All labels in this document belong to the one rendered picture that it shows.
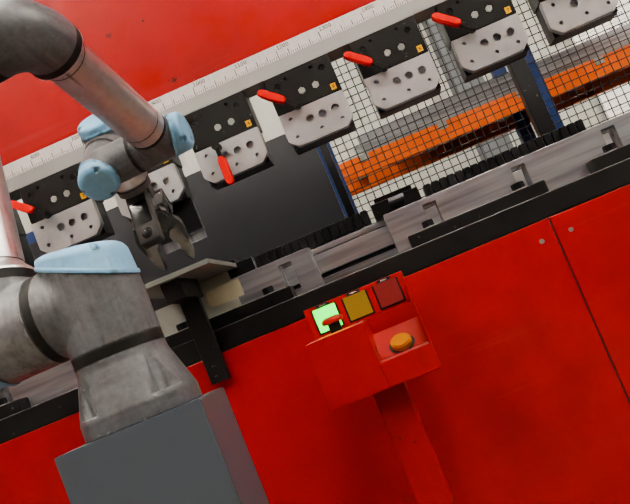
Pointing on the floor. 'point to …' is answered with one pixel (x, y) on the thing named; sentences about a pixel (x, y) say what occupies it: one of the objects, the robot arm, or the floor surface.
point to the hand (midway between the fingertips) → (177, 261)
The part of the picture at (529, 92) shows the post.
